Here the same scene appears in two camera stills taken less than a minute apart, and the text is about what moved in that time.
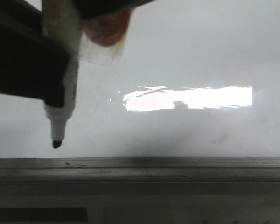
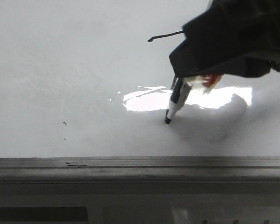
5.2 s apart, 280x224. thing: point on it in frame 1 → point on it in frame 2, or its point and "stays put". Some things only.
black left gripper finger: [24, 61] → [240, 38]
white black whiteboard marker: [61, 21] → [180, 91]
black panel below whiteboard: [38, 214] stays put
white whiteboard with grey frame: [196, 92] stays put
